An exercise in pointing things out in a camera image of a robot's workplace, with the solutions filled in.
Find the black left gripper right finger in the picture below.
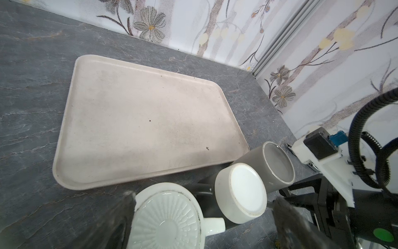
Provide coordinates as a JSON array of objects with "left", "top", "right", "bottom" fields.
[{"left": 273, "top": 197, "right": 339, "bottom": 249}]

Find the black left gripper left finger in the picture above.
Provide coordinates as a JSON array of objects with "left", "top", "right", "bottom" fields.
[{"left": 71, "top": 191, "right": 136, "bottom": 249}]

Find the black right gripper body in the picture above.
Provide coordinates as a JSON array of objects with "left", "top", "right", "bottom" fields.
[{"left": 279, "top": 174, "right": 356, "bottom": 249}]

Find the grey ceramic mug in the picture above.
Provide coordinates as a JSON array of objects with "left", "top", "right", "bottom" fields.
[{"left": 233, "top": 141, "right": 295, "bottom": 193}]

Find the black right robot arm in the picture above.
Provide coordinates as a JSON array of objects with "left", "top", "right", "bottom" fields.
[{"left": 279, "top": 174, "right": 398, "bottom": 249}]

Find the white ribbed mug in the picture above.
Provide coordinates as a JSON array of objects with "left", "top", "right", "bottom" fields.
[{"left": 126, "top": 183, "right": 226, "bottom": 249}]

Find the white black two-tone mug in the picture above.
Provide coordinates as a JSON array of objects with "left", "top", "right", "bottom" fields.
[{"left": 185, "top": 163, "right": 267, "bottom": 230}]

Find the beige plastic tray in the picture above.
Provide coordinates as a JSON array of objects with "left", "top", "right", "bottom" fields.
[{"left": 52, "top": 55, "right": 249, "bottom": 190}]

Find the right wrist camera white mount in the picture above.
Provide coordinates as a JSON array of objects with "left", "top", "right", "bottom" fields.
[{"left": 289, "top": 127, "right": 354, "bottom": 208}]

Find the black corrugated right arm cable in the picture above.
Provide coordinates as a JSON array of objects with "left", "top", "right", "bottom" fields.
[{"left": 347, "top": 87, "right": 398, "bottom": 197}]

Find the aluminium corner frame post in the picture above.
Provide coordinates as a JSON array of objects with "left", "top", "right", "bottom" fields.
[{"left": 252, "top": 0, "right": 324, "bottom": 78}]

